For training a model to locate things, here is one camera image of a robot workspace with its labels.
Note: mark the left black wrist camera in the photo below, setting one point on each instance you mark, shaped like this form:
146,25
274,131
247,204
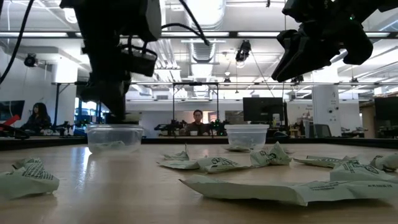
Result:
140,62

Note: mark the black rig crossbar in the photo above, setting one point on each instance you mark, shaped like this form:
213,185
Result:
233,34

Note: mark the pale green sauce packet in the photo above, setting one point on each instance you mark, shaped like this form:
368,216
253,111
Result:
109,146
357,189
237,149
180,165
248,189
323,161
217,165

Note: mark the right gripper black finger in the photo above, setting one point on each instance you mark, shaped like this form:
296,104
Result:
281,59
314,51

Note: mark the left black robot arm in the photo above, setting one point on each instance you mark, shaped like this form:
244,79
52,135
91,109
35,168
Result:
102,18

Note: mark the white pillar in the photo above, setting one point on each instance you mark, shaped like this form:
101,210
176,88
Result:
326,105

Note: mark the round clear plastic container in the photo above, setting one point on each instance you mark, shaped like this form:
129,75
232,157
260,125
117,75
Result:
247,132

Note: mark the background black rig frame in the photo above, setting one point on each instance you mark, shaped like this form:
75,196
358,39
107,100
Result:
196,83

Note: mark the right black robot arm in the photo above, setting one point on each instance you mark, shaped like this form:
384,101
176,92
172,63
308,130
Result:
360,46

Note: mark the grey office chair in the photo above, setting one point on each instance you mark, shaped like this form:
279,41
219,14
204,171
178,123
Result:
321,130

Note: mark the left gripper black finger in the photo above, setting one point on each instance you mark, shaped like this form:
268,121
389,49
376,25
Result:
112,105

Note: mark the black overhead camera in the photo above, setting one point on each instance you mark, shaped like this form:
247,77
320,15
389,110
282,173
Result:
244,49

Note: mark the dark wall screen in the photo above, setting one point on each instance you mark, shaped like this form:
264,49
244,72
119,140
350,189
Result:
11,109

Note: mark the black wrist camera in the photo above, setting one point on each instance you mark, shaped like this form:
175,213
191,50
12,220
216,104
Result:
140,62
297,11

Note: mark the black computer monitor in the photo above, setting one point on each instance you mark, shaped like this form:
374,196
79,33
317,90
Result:
262,109

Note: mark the dark cabinet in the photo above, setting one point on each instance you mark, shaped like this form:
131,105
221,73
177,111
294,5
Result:
386,109

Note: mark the background black robot arm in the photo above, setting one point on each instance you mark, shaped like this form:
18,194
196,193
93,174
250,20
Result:
217,126
169,127

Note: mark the red bar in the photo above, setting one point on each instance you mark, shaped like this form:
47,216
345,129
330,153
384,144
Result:
12,119

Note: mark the person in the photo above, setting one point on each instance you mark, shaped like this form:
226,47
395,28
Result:
197,126
38,121

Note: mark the rectangular clear plastic container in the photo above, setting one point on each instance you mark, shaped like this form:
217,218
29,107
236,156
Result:
114,133

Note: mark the pale green bold-print packet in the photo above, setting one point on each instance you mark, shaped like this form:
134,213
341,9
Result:
357,174

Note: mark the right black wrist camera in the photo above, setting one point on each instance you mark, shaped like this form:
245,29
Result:
297,11

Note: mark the silver ventilation duct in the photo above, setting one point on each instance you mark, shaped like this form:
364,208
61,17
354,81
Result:
203,51

